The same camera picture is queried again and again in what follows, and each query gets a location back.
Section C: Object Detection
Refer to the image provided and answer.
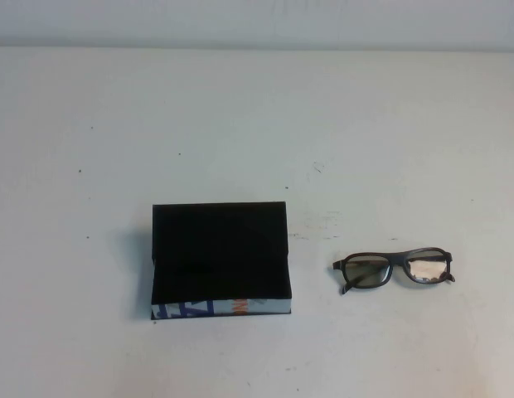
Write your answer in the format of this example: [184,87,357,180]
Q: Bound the dark framed glasses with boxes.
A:
[331,247,456,296]

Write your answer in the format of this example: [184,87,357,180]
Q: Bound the black glasses case printed side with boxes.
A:
[150,201,292,323]

